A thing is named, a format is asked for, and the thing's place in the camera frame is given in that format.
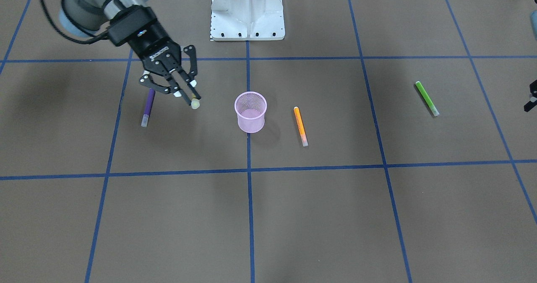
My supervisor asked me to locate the green marker pen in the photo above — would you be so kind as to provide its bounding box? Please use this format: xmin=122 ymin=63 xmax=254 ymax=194
xmin=415 ymin=81 xmax=440 ymax=117

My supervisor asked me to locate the orange marker pen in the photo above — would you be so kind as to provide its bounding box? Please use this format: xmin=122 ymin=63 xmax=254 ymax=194
xmin=293 ymin=106 xmax=309 ymax=147

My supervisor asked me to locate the purple marker pen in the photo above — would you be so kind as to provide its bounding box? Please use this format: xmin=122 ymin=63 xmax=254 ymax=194
xmin=141 ymin=88 xmax=156 ymax=127

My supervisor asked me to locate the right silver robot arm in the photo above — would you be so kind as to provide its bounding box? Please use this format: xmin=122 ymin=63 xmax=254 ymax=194
xmin=39 ymin=0 xmax=201 ymax=109

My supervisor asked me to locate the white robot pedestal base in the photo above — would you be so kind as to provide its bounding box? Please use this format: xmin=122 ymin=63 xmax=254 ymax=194
xmin=210 ymin=0 xmax=286 ymax=41

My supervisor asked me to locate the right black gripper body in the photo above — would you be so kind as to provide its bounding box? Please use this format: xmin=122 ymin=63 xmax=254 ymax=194
xmin=109 ymin=7 xmax=182 ymax=75

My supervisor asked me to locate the yellow marker pen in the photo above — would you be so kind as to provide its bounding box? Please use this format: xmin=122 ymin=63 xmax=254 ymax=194
xmin=190 ymin=94 xmax=200 ymax=110

